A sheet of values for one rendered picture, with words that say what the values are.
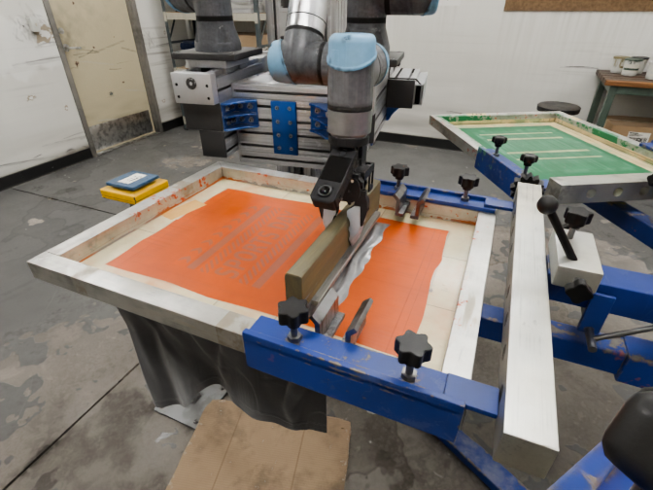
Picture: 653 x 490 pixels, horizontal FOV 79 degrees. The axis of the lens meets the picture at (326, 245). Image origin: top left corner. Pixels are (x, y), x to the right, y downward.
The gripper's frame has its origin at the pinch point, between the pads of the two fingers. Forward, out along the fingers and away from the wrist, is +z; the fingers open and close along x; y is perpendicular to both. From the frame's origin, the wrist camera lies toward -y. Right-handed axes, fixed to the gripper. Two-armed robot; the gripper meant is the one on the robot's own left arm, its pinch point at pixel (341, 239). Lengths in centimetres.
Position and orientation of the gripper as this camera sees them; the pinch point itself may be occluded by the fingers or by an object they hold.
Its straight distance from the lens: 77.1
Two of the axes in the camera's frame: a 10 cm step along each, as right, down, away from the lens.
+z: -0.1, 8.6, 5.1
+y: 4.0, -4.7, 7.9
